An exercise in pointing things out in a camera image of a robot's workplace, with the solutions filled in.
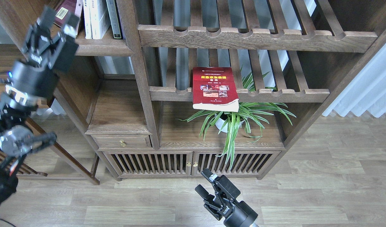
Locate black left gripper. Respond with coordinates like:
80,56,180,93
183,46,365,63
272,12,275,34
5,6,80,106

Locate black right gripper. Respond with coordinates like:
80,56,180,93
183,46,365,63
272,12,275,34
195,168,258,227

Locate dark maroon book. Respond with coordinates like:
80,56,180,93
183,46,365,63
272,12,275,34
54,0,83,34

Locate red book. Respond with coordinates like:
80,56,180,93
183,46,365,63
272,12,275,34
192,67,239,112

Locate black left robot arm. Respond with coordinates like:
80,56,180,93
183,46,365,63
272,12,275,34
0,6,80,205

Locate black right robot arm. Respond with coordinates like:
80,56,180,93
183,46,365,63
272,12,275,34
195,168,258,227

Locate brass cabinet door knobs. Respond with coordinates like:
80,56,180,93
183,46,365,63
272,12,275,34
186,161,198,167

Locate white upright book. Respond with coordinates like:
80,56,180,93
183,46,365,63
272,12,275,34
90,0,110,40

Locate wooden side table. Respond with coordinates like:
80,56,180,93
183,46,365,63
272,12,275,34
0,44,100,185

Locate grey-green upright book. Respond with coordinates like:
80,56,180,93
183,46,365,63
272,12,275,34
106,0,123,40

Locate white plant pot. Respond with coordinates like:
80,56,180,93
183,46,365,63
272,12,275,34
215,112,245,135

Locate green spider plant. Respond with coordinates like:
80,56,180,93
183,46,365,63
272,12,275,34
185,67,295,169

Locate brass drawer knob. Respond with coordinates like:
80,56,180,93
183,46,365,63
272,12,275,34
119,140,127,147

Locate dark wooden bookshelf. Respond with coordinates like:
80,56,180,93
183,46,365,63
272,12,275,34
0,0,386,182

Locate white curtain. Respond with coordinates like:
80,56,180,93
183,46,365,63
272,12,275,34
322,43,386,118

